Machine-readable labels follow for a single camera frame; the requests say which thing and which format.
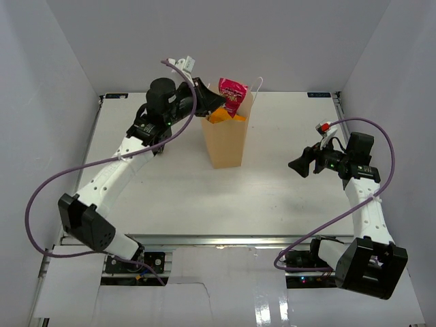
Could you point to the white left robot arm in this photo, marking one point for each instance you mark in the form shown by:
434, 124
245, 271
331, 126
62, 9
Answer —
83, 215

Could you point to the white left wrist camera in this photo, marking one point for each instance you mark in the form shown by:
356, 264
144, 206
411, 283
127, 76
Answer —
186, 64

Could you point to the blue table label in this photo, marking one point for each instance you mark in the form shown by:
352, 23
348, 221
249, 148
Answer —
116, 96
318, 94

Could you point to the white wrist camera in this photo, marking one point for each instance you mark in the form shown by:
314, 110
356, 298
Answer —
186, 64
327, 131

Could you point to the aluminium table edge rail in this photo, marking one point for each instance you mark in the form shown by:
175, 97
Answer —
280, 241

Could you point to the left blue table label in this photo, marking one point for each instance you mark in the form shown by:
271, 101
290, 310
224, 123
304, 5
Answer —
116, 96

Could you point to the right blue table label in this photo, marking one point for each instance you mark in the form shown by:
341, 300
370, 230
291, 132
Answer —
318, 94

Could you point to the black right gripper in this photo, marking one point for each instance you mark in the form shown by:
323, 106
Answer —
302, 164

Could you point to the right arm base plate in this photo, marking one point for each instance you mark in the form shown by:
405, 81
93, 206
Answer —
308, 271

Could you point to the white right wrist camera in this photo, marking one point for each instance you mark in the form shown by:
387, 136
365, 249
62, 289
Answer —
327, 131

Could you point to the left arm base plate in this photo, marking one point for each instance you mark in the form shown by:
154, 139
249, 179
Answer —
118, 273

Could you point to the orange gummy candy bag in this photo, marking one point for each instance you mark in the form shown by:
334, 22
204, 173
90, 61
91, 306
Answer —
221, 115

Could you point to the brown paper bag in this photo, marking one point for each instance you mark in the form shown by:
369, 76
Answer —
225, 141

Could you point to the red candy bag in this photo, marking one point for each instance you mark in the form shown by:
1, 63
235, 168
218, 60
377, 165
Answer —
234, 93

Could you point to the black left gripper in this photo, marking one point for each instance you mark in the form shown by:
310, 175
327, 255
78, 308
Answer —
206, 99

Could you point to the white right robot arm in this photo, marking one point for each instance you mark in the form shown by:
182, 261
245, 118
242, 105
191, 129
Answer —
372, 264

